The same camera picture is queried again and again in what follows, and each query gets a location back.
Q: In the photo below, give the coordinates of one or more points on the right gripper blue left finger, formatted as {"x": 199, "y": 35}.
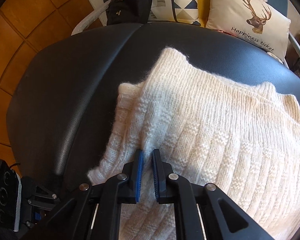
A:
{"x": 95, "y": 211}

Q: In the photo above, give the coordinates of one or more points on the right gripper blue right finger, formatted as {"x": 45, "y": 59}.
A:
{"x": 201, "y": 212}

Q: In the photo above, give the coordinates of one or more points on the cream knitted sweater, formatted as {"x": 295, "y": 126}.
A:
{"x": 245, "y": 139}

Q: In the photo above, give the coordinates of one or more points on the black leather ottoman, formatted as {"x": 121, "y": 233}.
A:
{"x": 61, "y": 114}

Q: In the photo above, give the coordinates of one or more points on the deer print cushion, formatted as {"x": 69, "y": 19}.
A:
{"x": 268, "y": 31}

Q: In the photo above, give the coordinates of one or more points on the black handbag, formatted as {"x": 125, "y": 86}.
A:
{"x": 128, "y": 11}

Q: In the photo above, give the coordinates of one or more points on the triangle pattern cushion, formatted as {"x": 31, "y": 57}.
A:
{"x": 186, "y": 11}

